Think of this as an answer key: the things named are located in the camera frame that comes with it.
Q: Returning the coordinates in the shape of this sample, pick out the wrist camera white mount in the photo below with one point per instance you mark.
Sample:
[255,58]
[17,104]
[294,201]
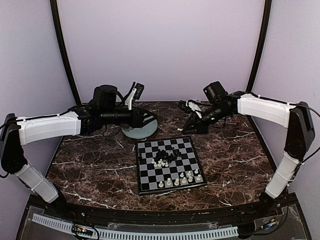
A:
[134,94]
[189,106]

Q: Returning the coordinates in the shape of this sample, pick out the black grey chessboard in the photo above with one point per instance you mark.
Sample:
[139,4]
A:
[148,177]

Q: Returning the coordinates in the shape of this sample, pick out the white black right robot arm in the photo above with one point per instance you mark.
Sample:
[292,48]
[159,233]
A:
[293,124]

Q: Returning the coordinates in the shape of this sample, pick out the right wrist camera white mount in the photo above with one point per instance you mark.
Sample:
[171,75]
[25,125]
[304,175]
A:
[189,106]

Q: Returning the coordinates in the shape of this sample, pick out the right black frame post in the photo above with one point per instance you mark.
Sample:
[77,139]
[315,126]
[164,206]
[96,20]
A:
[260,45]

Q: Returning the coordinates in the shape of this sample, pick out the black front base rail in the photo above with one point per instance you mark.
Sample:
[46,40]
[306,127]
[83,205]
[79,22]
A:
[101,216]

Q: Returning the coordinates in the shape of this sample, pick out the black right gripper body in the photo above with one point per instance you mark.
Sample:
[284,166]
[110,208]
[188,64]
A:
[199,124]

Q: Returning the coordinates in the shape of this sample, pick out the black chess pieces pile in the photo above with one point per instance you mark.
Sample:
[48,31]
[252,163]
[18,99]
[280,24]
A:
[154,154]

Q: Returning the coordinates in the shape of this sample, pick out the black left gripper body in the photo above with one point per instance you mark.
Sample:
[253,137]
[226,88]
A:
[136,123]

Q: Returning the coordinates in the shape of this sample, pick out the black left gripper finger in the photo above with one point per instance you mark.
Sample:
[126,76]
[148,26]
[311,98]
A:
[148,114]
[150,122]

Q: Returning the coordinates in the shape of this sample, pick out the pale green flower plate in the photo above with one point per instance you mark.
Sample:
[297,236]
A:
[140,133]

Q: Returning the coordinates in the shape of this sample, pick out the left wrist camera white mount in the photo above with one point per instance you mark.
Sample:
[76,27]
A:
[134,94]

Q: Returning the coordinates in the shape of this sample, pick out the black frame post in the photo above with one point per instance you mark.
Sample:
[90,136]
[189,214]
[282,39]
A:
[260,45]
[63,51]

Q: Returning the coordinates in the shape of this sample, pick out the white slotted cable duct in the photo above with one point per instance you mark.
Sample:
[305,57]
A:
[83,232]

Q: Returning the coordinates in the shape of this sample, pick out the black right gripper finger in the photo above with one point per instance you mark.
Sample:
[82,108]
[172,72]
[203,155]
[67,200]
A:
[197,130]
[189,124]

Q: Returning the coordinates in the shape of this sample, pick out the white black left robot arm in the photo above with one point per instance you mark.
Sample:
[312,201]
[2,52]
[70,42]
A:
[107,107]

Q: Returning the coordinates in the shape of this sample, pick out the left black frame post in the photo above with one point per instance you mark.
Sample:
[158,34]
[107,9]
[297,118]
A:
[63,51]

